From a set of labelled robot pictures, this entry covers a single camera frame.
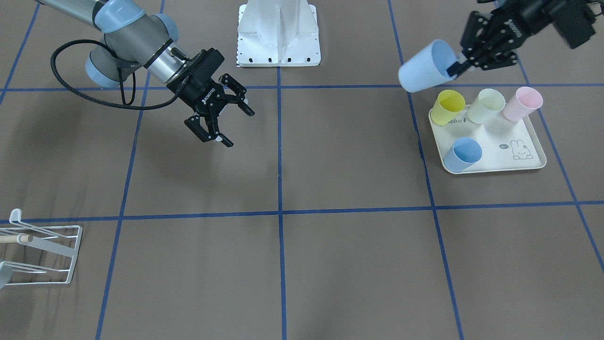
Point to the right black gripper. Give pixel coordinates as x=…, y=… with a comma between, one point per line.
x=200, y=94

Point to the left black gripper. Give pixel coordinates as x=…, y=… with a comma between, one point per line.
x=518, y=26

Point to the light blue cup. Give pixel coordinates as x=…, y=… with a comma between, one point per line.
x=428, y=68

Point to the pink cup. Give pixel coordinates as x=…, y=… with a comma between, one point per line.
x=525, y=101

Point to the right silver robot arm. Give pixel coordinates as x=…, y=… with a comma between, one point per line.
x=132, y=40

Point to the yellow cup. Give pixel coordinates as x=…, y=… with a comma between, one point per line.
x=447, y=106

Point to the cream white cup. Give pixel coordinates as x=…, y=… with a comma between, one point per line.
x=486, y=105

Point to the cream rabbit tray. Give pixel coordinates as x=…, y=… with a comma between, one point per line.
x=505, y=145

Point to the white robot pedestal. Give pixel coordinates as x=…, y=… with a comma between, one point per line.
x=278, y=33

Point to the white wire cup rack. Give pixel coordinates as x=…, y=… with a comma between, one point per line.
x=50, y=253

